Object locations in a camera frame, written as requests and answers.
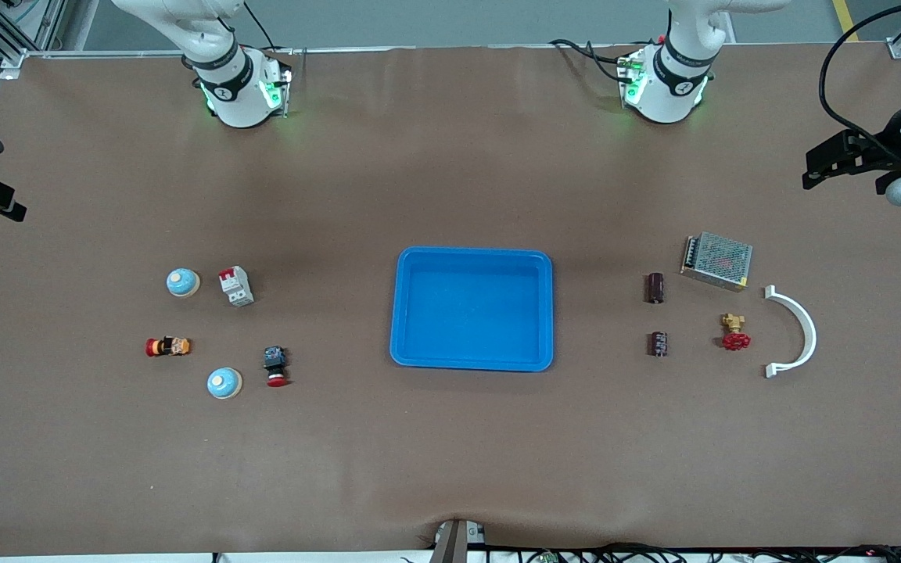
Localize light blue call bell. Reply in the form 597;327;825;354
166;267;201;299
206;367;243;400

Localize metal mesh power supply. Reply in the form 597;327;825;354
680;231;754;292

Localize brass valve red handwheel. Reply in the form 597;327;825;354
720;313;752;351

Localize white red circuit breaker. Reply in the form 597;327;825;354
218;266;254;307

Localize red mushroom pushbutton black body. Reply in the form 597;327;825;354
263;346;289;388

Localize brown table mat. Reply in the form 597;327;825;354
0;43;901;558

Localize blue plastic tray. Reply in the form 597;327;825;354
389;246;555;373

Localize grey metal clamp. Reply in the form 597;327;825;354
429;518;487;563

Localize white curved plastic bracket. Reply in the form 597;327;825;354
763;285;817;379

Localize orange yellow emergency stop switch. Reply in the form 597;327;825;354
145;336;192;358

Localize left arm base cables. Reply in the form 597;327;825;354
548;38;639;85

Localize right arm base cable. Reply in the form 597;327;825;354
243;0;295;56

